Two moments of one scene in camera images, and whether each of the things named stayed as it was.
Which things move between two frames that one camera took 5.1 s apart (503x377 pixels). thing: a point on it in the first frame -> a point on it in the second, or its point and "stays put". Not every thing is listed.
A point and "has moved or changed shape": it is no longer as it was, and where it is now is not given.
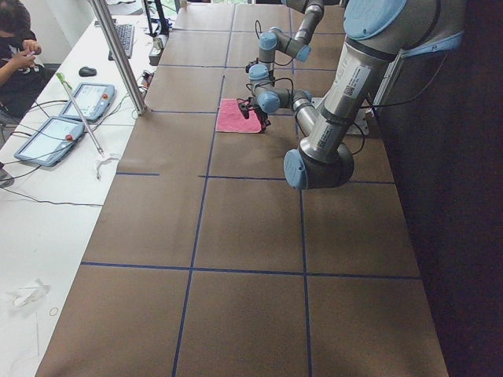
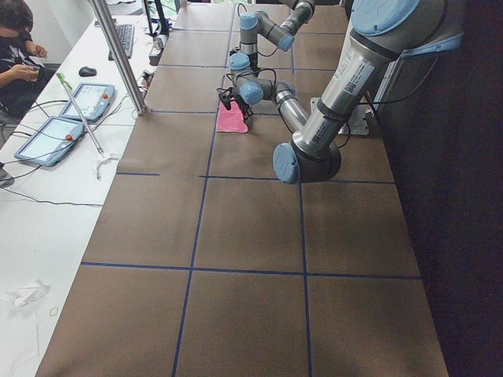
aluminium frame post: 121,56 stays put
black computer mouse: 86,71 stays put
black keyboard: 126,34 stays put
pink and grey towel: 231,118 has moved or changed shape
